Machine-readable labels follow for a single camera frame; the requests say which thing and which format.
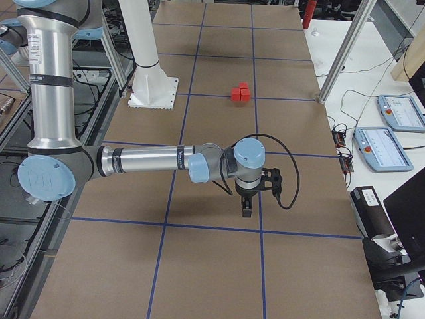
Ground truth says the teach pendant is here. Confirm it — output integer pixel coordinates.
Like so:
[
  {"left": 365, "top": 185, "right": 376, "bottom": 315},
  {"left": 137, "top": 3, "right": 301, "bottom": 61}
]
[
  {"left": 353, "top": 126, "right": 414, "bottom": 172},
  {"left": 377, "top": 95, "right": 424, "bottom": 133}
]

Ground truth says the small circuit board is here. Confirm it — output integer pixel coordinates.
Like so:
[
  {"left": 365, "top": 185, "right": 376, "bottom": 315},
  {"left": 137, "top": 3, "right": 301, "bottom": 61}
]
[{"left": 331, "top": 130, "right": 346, "bottom": 147}]

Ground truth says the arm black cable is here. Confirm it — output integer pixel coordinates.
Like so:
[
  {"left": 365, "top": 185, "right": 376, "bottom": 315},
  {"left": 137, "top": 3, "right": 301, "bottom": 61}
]
[{"left": 212, "top": 133, "right": 301, "bottom": 210}]

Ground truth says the red cylinder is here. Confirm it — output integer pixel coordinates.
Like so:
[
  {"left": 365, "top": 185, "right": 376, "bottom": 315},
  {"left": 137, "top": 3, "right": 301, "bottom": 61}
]
[{"left": 302, "top": 0, "right": 317, "bottom": 30}]

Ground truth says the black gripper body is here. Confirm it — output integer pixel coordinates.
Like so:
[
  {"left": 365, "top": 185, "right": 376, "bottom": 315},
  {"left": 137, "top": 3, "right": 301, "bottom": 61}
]
[{"left": 235, "top": 184, "right": 261, "bottom": 206}]

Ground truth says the teach pendant far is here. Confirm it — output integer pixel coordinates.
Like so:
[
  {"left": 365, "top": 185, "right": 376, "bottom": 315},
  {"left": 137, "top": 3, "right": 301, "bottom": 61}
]
[{"left": 377, "top": 95, "right": 424, "bottom": 133}]

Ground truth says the black monitor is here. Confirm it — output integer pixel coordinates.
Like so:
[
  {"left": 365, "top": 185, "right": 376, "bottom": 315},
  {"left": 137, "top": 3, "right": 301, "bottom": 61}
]
[{"left": 384, "top": 169, "right": 425, "bottom": 259}]

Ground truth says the teach pendant near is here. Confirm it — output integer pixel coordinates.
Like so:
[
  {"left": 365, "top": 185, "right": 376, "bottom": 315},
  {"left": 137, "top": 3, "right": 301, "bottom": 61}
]
[{"left": 353, "top": 126, "right": 414, "bottom": 172}]

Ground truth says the aluminium frame rack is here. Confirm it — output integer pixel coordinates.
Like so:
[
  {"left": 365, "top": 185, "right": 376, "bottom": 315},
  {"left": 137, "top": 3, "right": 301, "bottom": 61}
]
[{"left": 1, "top": 7, "right": 128, "bottom": 318}]

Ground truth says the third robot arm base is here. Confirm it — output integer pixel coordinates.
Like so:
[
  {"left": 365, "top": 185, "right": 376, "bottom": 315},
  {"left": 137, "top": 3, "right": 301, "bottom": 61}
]
[{"left": 1, "top": 18, "right": 29, "bottom": 64}]

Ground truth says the aluminium frame post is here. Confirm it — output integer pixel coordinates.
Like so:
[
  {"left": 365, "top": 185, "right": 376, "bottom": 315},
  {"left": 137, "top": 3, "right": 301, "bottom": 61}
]
[{"left": 317, "top": 0, "right": 377, "bottom": 104}]

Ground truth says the white pedestal base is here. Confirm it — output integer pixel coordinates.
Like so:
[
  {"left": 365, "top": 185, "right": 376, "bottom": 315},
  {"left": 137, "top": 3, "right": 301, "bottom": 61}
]
[{"left": 120, "top": 1, "right": 179, "bottom": 110}]

